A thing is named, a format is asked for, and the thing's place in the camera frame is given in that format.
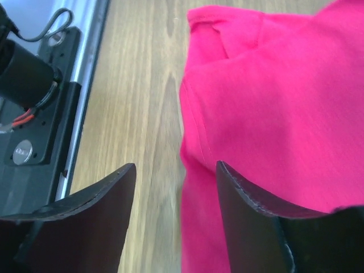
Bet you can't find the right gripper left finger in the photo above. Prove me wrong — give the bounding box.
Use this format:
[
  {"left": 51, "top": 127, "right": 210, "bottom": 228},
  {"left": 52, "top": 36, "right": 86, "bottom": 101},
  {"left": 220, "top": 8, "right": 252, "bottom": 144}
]
[{"left": 1, "top": 163, "right": 136, "bottom": 272}]

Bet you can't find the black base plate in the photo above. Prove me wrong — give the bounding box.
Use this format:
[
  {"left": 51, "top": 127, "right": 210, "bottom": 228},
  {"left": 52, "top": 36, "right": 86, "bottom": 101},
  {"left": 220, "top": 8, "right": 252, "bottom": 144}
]
[{"left": 1, "top": 27, "right": 81, "bottom": 216}]

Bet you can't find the pink t shirt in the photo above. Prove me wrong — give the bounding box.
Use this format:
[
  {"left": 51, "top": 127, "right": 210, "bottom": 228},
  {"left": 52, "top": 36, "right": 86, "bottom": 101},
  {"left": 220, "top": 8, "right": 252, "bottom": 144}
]
[{"left": 180, "top": 1, "right": 363, "bottom": 272}]

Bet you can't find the front aluminium rail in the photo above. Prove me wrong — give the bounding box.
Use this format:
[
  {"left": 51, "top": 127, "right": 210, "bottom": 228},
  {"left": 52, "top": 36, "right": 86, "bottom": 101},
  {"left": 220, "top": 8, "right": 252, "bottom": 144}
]
[{"left": 55, "top": 0, "right": 110, "bottom": 201}]

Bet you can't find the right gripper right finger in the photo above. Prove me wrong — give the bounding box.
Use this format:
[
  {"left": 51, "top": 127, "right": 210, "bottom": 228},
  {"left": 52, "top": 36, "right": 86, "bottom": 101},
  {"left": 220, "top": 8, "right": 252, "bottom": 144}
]
[{"left": 216, "top": 161, "right": 363, "bottom": 272}]

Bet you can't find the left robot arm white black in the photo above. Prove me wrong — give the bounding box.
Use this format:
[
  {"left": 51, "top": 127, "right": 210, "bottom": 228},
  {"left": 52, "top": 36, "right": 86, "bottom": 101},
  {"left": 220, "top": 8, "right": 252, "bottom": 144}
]
[{"left": 1, "top": 7, "right": 61, "bottom": 109}]

